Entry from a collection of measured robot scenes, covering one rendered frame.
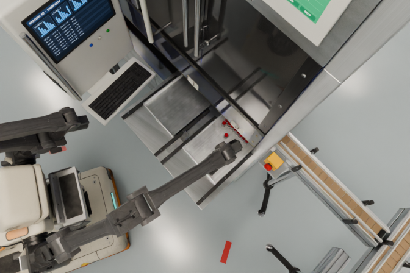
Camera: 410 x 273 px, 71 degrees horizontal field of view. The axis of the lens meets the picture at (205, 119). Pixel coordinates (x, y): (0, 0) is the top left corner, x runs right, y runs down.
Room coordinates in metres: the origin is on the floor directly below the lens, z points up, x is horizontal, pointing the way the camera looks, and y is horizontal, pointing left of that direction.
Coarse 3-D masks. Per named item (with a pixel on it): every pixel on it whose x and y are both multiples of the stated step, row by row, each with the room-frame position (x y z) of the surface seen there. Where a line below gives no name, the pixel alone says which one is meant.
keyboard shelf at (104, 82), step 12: (132, 60) 0.91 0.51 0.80; (108, 72) 0.81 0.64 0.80; (120, 72) 0.82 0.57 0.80; (96, 84) 0.72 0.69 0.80; (108, 84) 0.72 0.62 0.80; (144, 84) 0.76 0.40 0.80; (96, 96) 0.63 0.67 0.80; (132, 96) 0.67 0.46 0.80; (84, 108) 0.55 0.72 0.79; (120, 108) 0.58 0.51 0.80; (108, 120) 0.50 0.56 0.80
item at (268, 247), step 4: (268, 244) -0.08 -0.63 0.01; (268, 248) -0.10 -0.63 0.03; (272, 248) -0.10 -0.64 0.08; (272, 252) -0.13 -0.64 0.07; (276, 252) -0.12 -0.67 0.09; (276, 256) -0.15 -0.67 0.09; (280, 256) -0.14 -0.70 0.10; (280, 260) -0.17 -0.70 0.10; (284, 260) -0.17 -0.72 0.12; (284, 264) -0.19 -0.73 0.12; (288, 264) -0.19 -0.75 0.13; (288, 268) -0.21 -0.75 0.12; (292, 268) -0.21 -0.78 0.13; (296, 268) -0.21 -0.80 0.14; (292, 272) -0.24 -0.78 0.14
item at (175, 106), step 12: (168, 84) 0.73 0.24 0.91; (180, 84) 0.76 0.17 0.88; (156, 96) 0.66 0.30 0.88; (168, 96) 0.67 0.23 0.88; (180, 96) 0.68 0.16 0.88; (192, 96) 0.69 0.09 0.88; (156, 108) 0.58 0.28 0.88; (168, 108) 0.59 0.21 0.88; (180, 108) 0.60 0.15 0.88; (192, 108) 0.61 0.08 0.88; (204, 108) 0.62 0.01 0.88; (168, 120) 0.52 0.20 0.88; (180, 120) 0.53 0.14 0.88; (192, 120) 0.53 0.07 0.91; (168, 132) 0.45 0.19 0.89
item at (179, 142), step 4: (184, 132) 0.45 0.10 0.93; (184, 136) 0.43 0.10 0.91; (180, 140) 0.42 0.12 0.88; (184, 140) 0.41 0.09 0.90; (172, 144) 0.38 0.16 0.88; (176, 144) 0.39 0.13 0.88; (180, 144) 0.39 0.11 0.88; (168, 148) 0.36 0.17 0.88; (172, 148) 0.36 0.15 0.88; (168, 152) 0.34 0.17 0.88
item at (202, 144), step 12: (216, 120) 0.56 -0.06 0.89; (204, 132) 0.48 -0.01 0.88; (216, 132) 0.49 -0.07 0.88; (228, 132) 0.50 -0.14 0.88; (192, 144) 0.40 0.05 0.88; (204, 144) 0.41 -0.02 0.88; (216, 144) 0.42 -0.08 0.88; (192, 156) 0.34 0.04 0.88; (204, 156) 0.35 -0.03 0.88; (240, 156) 0.37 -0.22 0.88; (228, 168) 0.30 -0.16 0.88; (216, 180) 0.23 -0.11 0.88
